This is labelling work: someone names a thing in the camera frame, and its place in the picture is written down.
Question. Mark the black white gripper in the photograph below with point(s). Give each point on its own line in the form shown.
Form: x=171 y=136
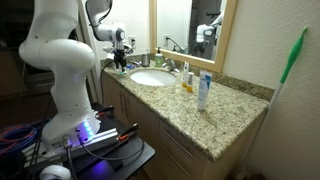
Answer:
x=119 y=51

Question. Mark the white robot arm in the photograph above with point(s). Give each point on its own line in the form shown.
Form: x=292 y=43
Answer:
x=66 y=83

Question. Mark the white round dome object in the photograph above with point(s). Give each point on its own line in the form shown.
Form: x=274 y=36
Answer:
x=55 y=173

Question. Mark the blue toothbrush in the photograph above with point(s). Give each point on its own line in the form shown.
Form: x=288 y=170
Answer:
x=133 y=65

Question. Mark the metal cup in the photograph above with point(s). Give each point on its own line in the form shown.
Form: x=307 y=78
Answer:
x=145 y=60

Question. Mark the white oval sink basin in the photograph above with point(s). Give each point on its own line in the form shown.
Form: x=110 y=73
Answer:
x=153 y=77

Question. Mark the green soap pump bottle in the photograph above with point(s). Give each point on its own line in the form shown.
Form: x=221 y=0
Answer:
x=159 y=59

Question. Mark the black orange clamp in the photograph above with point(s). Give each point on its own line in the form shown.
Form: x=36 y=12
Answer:
x=128 y=131
x=106 y=110

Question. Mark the chrome sink faucet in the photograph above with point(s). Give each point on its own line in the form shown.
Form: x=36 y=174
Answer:
x=170 y=65

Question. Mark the wooden vanity cabinet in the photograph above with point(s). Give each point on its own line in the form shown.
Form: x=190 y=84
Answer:
x=146 y=120

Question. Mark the short white yellow-capped tube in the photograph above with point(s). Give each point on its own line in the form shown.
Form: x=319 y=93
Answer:
x=190 y=81

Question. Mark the large white blue lotion tube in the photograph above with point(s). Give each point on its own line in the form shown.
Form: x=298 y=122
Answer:
x=204 y=90

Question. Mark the black robot cart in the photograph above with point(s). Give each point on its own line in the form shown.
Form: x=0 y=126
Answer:
x=130 y=156

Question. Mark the white wall outlet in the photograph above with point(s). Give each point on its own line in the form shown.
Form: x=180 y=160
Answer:
x=132 y=40

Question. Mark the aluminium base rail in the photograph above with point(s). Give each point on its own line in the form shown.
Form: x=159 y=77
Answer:
x=103 y=138

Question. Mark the wood framed wall mirror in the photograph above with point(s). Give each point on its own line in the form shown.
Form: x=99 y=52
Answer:
x=186 y=26

